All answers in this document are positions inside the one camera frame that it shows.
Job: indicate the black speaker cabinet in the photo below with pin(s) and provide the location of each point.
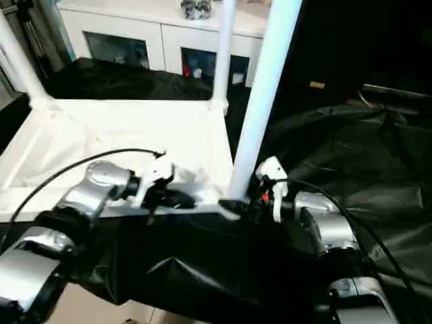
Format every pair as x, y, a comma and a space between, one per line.
327, 44

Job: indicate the dark brown rounded object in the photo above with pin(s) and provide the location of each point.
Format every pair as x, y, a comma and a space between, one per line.
128, 320

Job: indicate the grey metal tripod stand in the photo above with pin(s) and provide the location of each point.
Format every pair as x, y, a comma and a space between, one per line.
44, 33

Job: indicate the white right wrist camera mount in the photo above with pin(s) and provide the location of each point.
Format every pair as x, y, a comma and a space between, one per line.
271, 168

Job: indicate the white jar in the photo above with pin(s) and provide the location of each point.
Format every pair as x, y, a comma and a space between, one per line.
197, 72
237, 78

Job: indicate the white sideboard cabinet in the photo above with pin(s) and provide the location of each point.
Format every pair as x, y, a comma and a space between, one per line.
135, 20

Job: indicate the dark bag of small parts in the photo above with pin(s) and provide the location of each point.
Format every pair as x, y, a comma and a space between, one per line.
196, 9

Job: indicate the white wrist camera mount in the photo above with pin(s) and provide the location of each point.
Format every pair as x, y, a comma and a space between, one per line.
157, 173
271, 168

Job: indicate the small yellow label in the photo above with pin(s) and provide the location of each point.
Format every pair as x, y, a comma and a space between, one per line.
317, 84

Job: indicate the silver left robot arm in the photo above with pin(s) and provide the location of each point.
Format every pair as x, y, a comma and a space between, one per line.
91, 189

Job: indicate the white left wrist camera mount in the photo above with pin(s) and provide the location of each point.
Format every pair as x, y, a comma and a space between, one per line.
157, 173

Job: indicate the black plastic mat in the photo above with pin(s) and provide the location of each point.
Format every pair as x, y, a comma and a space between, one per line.
354, 152

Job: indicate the white plastic table top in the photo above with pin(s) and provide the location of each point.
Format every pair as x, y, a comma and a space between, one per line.
101, 128

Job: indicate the red bottle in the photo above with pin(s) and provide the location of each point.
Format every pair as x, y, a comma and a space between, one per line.
186, 69

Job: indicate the white slanted pipe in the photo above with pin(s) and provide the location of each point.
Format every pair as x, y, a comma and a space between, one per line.
10, 74

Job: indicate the black metal rod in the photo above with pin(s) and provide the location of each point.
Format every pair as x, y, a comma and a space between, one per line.
395, 90

